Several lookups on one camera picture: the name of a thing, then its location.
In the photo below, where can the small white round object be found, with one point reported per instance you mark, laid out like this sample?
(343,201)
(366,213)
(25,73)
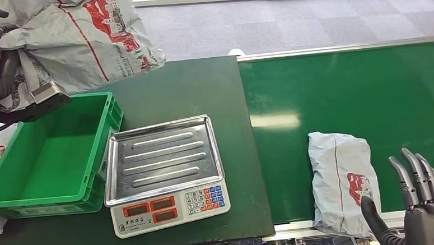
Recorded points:
(236,52)

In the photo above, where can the white scale with steel tray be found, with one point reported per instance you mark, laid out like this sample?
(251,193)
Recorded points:
(167,165)

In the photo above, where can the green plastic crate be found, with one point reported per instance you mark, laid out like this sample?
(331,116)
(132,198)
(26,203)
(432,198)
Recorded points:
(66,152)

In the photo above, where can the aluminium conveyor frame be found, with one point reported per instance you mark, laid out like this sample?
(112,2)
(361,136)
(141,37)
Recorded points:
(347,49)

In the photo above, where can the grey package with red print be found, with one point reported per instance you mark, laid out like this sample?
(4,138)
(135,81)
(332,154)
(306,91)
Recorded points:
(335,178)

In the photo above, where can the grey package with round logo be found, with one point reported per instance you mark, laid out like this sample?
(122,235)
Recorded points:
(78,36)

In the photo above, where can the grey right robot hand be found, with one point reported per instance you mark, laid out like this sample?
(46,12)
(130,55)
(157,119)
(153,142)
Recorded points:
(430,222)

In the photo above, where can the white package with red print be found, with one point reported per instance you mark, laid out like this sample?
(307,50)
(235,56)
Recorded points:
(6,138)

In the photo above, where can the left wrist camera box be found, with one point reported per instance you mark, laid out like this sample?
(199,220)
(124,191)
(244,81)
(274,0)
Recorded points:
(46,95)

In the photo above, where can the green conveyor belt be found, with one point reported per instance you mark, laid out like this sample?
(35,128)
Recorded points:
(349,92)

